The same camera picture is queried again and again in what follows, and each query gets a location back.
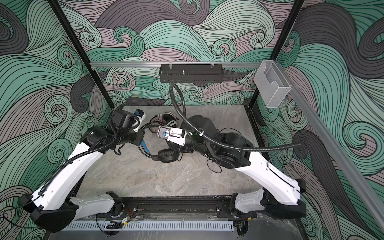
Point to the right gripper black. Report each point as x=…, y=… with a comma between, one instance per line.
x=188, y=147

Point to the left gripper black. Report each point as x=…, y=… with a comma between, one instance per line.
x=141, y=133

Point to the black blue headphones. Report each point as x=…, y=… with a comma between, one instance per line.
x=163, y=156

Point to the white black headphones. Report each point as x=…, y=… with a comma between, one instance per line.
x=167, y=119

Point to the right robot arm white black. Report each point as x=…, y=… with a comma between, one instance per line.
x=280, y=196

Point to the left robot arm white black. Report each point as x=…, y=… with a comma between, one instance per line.
x=51, y=207

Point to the black perforated metal tray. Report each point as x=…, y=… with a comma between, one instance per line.
x=196, y=74

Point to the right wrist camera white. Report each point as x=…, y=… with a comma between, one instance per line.
x=174, y=135

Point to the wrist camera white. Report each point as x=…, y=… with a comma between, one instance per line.
x=174, y=135
x=138, y=119

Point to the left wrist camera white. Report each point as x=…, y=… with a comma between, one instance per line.
x=138, y=119

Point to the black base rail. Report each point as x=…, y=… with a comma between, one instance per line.
x=219, y=206

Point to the aluminium rail back wall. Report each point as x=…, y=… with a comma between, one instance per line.
x=137, y=64

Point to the aluminium rail wall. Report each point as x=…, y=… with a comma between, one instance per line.
x=137, y=64
x=309, y=106

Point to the clear plastic wall bin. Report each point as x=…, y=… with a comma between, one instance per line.
x=272, y=83

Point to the white slotted cable duct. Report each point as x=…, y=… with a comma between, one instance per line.
x=155, y=226

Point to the aluminium rail right wall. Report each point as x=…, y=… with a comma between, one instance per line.
x=309, y=106

